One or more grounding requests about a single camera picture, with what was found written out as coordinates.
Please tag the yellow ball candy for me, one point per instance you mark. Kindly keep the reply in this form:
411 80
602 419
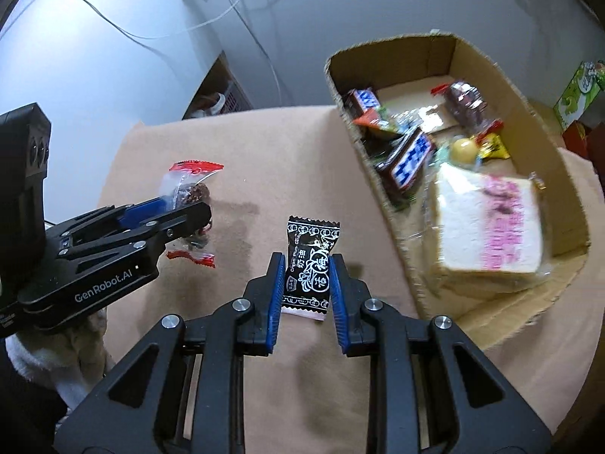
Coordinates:
463 150

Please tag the black candy packet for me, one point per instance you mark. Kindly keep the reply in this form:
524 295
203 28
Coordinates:
309 255

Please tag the yellow candy packet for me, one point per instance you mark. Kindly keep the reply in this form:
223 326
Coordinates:
494 147

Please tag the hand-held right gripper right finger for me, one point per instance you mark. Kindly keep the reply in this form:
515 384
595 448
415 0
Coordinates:
336 302

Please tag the cardboard box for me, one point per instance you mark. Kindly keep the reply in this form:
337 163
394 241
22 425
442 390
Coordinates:
534 151

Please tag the dark purple snack packet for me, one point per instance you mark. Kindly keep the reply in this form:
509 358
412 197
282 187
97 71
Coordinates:
465 101

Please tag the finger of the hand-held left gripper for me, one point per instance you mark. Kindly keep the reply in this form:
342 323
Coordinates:
142 210
184 222

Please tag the sliced bread packet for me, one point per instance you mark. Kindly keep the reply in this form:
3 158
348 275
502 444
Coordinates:
487 227

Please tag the brown blue white chocolate bar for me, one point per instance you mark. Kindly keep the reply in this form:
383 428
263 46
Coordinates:
364 100
409 161

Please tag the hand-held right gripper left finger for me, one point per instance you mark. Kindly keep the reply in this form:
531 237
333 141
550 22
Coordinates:
276 302

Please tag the orange snack packet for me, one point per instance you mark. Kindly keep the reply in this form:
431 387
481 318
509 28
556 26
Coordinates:
376 119

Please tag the red clear snack packet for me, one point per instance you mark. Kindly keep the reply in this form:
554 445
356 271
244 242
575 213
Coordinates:
191 182

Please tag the green carton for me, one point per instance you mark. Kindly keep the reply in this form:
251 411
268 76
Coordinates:
579 94

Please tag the tan table cover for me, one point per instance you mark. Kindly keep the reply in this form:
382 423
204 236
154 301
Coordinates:
283 161

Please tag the red box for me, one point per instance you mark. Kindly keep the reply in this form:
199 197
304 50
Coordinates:
591 146

